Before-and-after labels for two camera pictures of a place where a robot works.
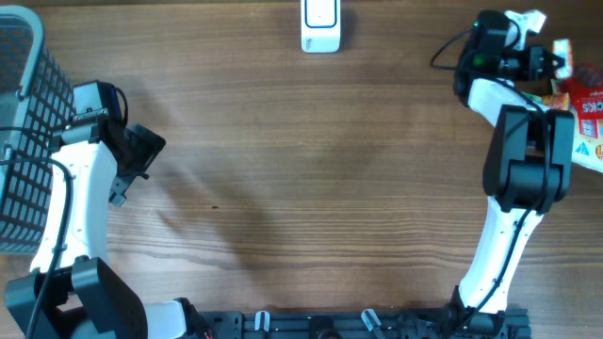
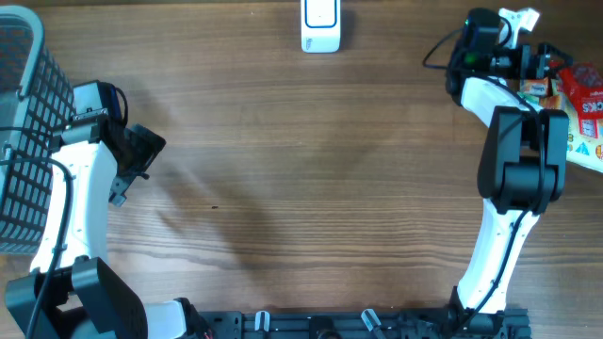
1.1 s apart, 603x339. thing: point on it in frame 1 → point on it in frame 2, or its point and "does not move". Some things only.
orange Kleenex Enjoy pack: x=564 y=48 → x=534 y=86
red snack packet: x=586 y=88 does not move
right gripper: x=531 y=60 does not move
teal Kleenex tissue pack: x=535 y=98 does not move
